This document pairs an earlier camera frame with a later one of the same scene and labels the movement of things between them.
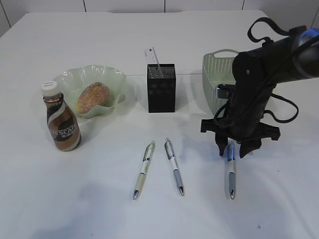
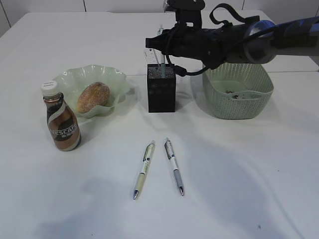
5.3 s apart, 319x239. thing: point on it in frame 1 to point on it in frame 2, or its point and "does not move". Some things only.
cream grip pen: [145, 168] does not move
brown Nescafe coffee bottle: [62, 122] does not move
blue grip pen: [231, 158] to [163, 65]
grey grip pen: [170, 151] does not move
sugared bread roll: [94, 94] does not move
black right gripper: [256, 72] to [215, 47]
